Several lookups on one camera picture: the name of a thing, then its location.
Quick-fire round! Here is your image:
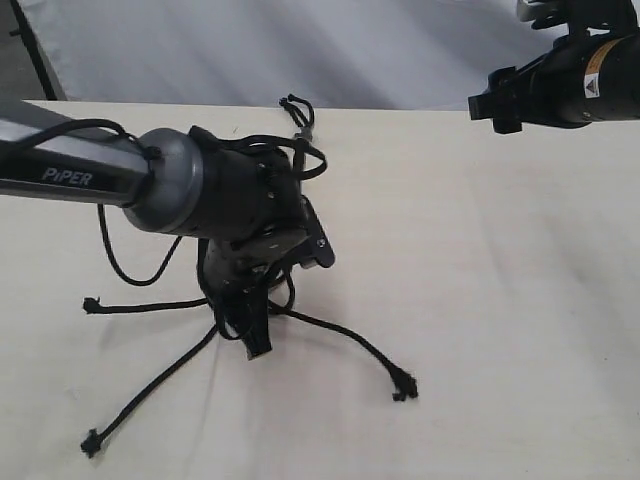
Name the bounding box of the black stand pole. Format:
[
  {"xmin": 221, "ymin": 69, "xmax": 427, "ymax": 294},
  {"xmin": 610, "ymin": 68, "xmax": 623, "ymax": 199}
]
[{"xmin": 9, "ymin": 0, "xmax": 59, "ymax": 101}]

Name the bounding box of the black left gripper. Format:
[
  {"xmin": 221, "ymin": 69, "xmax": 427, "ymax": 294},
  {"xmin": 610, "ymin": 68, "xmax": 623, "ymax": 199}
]
[{"xmin": 197, "ymin": 234, "xmax": 300, "ymax": 360}]

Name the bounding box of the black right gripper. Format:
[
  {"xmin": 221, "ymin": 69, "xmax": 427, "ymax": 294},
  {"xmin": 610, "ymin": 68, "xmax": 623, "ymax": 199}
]
[{"xmin": 468, "ymin": 64, "xmax": 539, "ymax": 134}]

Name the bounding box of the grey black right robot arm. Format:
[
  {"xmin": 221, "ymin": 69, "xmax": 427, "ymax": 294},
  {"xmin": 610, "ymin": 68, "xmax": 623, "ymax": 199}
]
[{"xmin": 468, "ymin": 30, "xmax": 639, "ymax": 134}]

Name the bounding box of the white wrinkled backdrop cloth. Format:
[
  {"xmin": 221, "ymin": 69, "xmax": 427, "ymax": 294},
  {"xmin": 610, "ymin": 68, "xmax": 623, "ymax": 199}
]
[{"xmin": 21, "ymin": 1, "xmax": 563, "ymax": 110}]

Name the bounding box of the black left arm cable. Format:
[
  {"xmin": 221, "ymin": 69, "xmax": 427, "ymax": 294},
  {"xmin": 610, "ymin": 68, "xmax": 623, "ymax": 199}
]
[{"xmin": 0, "ymin": 117, "xmax": 329, "ymax": 344}]

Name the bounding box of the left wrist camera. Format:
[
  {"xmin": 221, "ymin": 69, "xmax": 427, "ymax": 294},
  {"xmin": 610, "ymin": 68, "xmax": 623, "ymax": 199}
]
[{"xmin": 296, "ymin": 196, "xmax": 336, "ymax": 269}]

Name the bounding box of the grey cable tie wrap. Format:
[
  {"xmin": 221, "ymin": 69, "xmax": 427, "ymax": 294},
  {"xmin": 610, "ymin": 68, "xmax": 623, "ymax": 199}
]
[{"xmin": 294, "ymin": 126, "xmax": 313, "ymax": 144}]

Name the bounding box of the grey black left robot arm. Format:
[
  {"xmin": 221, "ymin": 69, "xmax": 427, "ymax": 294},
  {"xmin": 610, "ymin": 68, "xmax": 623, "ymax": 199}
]
[{"xmin": 1, "ymin": 100, "xmax": 308, "ymax": 358}]

